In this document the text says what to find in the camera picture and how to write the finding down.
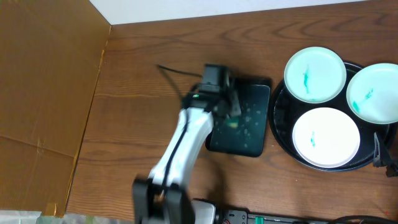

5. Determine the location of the mint green plate right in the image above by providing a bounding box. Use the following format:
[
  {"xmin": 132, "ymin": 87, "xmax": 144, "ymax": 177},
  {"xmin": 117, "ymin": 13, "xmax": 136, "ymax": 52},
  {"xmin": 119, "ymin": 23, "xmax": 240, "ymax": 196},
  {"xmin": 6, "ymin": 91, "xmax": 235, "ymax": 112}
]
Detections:
[{"xmin": 346, "ymin": 63, "xmax": 397, "ymax": 124}]

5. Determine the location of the brown cardboard panel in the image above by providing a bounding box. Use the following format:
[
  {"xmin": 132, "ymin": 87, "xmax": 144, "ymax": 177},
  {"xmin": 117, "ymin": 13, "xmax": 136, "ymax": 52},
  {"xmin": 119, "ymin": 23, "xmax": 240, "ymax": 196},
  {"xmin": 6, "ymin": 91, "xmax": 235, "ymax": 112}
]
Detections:
[{"xmin": 1, "ymin": 0, "xmax": 111, "ymax": 217}]

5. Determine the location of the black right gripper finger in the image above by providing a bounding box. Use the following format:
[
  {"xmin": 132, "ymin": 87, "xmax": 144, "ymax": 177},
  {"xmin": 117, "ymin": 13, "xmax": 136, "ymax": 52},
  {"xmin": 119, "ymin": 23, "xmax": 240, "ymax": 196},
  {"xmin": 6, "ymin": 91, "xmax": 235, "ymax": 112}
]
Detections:
[
  {"xmin": 386, "ymin": 161, "xmax": 398, "ymax": 177},
  {"xmin": 373, "ymin": 132, "xmax": 392, "ymax": 167}
]

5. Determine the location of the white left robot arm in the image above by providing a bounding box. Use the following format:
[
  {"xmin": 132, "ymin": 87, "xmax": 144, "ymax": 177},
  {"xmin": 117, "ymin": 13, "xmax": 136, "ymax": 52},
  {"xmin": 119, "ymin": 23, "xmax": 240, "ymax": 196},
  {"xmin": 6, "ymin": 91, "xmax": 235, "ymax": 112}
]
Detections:
[{"xmin": 132, "ymin": 83, "xmax": 239, "ymax": 224}]

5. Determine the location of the black rectangular water tray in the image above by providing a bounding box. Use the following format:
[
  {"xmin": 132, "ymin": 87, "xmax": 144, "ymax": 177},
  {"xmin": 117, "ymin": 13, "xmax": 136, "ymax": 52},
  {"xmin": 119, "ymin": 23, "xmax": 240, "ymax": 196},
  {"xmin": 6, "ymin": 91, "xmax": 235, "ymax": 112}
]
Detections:
[{"xmin": 205, "ymin": 77, "xmax": 272, "ymax": 157}]

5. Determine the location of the white plate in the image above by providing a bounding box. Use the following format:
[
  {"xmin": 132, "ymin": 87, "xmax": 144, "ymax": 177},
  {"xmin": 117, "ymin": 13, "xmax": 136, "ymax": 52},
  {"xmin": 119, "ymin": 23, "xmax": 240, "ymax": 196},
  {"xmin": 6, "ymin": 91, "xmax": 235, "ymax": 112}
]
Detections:
[{"xmin": 292, "ymin": 108, "xmax": 361, "ymax": 168}]

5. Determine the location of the black round tray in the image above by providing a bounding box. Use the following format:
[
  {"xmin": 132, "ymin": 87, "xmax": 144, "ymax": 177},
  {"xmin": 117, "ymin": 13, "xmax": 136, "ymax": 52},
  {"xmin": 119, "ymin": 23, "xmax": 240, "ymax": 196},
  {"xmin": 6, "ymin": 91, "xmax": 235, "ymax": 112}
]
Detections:
[{"xmin": 268, "ymin": 81, "xmax": 397, "ymax": 172}]

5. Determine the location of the green scouring sponge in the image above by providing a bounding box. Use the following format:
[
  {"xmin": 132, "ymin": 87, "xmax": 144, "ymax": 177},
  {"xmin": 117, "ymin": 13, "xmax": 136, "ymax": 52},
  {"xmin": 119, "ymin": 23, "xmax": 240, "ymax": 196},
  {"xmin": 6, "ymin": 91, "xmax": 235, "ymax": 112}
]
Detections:
[{"xmin": 226, "ymin": 118, "xmax": 239, "ymax": 129}]

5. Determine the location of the mint green plate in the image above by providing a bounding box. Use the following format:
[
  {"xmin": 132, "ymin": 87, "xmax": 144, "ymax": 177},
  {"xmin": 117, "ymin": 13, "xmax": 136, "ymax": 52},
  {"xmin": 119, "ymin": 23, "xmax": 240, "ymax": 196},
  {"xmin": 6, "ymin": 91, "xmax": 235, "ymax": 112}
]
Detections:
[
  {"xmin": 346, "ymin": 63, "xmax": 397, "ymax": 124},
  {"xmin": 284, "ymin": 47, "xmax": 347, "ymax": 103}
]

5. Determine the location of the mint green plate left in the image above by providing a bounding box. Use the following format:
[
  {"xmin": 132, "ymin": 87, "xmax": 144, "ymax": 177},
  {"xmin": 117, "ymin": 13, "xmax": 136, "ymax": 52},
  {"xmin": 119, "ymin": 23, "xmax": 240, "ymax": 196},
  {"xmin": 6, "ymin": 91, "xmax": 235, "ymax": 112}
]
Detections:
[{"xmin": 284, "ymin": 47, "xmax": 347, "ymax": 103}]

